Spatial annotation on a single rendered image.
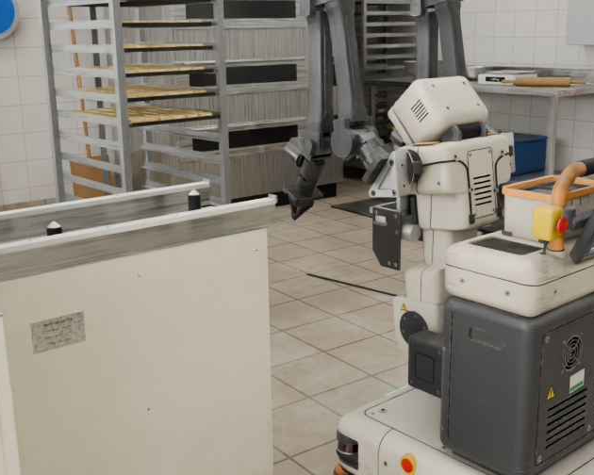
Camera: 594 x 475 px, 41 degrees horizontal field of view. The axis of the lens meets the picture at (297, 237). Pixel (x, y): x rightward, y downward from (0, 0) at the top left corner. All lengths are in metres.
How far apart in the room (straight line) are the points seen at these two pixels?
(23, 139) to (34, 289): 4.53
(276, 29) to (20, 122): 1.96
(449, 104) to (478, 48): 4.85
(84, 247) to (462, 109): 1.00
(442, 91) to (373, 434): 0.90
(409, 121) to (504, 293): 0.56
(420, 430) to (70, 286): 0.99
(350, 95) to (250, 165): 3.78
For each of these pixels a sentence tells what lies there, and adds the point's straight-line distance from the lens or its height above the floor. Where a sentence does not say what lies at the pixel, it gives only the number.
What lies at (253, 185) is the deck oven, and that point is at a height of 0.20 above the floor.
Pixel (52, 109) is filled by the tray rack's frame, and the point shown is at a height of 0.98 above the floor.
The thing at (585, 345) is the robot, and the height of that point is 0.57.
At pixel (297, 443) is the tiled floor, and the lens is 2.65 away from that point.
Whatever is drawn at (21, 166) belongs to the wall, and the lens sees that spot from 6.15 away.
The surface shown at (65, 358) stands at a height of 0.65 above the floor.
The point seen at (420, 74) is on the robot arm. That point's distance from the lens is 2.44.
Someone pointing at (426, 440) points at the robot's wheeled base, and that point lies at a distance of 2.10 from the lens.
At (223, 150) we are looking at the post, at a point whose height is 0.82.
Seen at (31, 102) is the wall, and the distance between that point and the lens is 6.13.
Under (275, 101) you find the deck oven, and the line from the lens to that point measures 5.85.
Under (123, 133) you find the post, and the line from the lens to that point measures 3.02.
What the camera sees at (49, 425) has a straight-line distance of 1.74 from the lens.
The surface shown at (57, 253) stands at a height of 0.87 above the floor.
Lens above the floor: 1.29
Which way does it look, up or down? 15 degrees down
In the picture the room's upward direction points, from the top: 1 degrees counter-clockwise
